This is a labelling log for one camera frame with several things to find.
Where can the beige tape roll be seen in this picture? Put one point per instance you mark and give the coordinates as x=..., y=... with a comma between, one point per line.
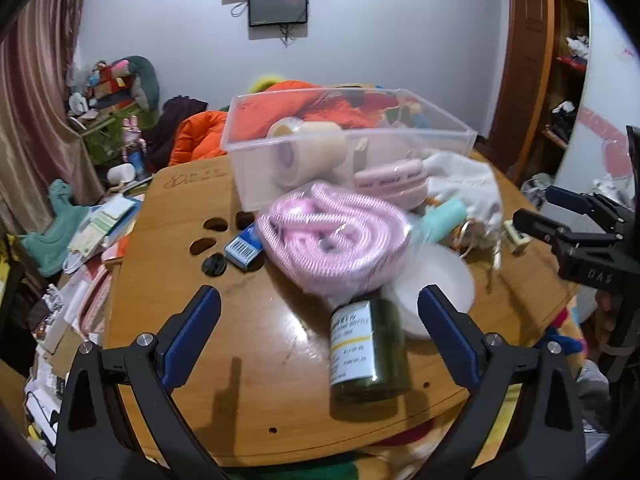
x=303, y=151

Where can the teal toy horse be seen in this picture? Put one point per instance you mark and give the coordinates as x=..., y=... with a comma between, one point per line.
x=49, y=248

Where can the grey plush toy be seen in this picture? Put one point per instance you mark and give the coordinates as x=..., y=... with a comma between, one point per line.
x=145, y=88

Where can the wooden shelf cabinet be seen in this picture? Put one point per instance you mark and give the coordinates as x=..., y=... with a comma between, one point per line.
x=543, y=79

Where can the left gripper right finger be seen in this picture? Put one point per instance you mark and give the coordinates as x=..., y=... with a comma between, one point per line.
x=544, y=439

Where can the small cream sharpener box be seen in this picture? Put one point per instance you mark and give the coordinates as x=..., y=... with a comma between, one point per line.
x=516, y=241

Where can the dark purple clothing pile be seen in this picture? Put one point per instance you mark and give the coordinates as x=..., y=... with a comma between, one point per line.
x=160, y=139

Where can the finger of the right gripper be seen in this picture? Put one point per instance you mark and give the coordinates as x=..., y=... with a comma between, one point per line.
x=597, y=207
x=555, y=234

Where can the pink striped curtain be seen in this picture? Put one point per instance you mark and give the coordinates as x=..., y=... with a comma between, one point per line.
x=37, y=144

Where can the pink bunny figurine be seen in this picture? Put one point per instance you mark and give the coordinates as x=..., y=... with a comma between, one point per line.
x=134, y=147

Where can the orange puffer jacket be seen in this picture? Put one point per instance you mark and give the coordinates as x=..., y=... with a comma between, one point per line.
x=199, y=136

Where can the white drawstring pouch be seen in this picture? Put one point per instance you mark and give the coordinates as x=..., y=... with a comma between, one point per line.
x=451, y=176

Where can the pink oval case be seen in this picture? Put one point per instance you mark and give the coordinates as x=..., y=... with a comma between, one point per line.
x=402, y=183

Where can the blue staples box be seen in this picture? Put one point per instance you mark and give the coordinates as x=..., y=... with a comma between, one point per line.
x=245, y=250

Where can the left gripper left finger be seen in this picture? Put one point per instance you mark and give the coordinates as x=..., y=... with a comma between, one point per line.
x=95, y=439

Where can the small black wall monitor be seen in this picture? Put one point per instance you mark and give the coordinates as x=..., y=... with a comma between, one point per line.
x=277, y=12

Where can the white mug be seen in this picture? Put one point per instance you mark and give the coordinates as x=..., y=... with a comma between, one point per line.
x=121, y=174

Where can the green storage box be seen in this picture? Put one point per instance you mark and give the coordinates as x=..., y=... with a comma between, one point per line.
x=103, y=138

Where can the clear plastic storage bin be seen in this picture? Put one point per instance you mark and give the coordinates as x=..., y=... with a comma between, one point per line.
x=380, y=125

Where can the pile of books papers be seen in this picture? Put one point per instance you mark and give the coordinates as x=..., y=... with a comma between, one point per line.
x=75, y=308

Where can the dark green glass bottle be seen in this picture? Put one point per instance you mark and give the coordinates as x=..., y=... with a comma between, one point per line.
x=368, y=357

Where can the teal cylindrical tube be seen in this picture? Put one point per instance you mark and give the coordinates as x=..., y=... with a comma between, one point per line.
x=439, y=222

